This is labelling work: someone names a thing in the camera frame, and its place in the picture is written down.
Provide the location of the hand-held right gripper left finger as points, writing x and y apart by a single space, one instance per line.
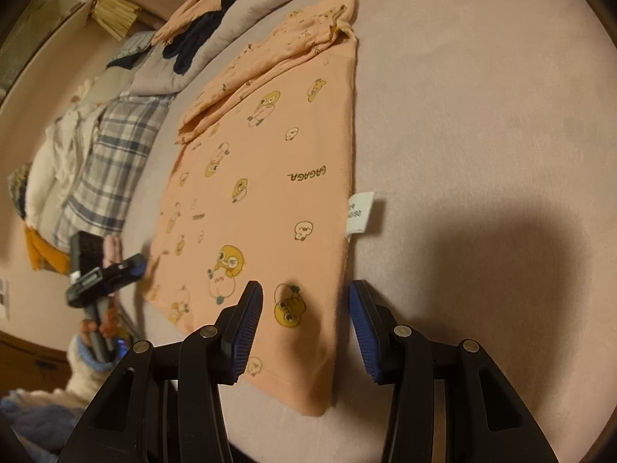
247 333

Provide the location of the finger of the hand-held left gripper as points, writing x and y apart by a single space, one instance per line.
126 270

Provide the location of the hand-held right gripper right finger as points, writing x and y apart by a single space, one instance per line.
362 333

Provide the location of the peach cartoon print shirt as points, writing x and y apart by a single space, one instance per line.
270 193

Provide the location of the person's left forearm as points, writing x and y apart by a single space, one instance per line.
86 369

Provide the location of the person's left hand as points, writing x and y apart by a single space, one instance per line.
112 322

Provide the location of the mustard yellow cloth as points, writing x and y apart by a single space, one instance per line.
43 251

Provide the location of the brown wooden drawer unit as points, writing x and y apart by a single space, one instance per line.
29 359

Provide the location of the plaid pillow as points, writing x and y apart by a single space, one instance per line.
113 164

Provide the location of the patterned grey cloth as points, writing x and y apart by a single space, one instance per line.
19 190

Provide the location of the person's blue clothing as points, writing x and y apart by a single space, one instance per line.
33 424

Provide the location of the folded plaid cloth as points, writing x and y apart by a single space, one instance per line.
130 53

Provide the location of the lilac bed sheet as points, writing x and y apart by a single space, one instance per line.
472 130

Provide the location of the dark navy garment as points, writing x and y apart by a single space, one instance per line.
197 38

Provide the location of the straw tassel bundle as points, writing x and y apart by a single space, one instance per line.
114 15

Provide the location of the folded peach garment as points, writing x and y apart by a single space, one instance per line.
190 12

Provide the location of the lilac quilt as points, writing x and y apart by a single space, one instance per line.
262 2

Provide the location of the white wall socket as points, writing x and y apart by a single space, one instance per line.
3 299

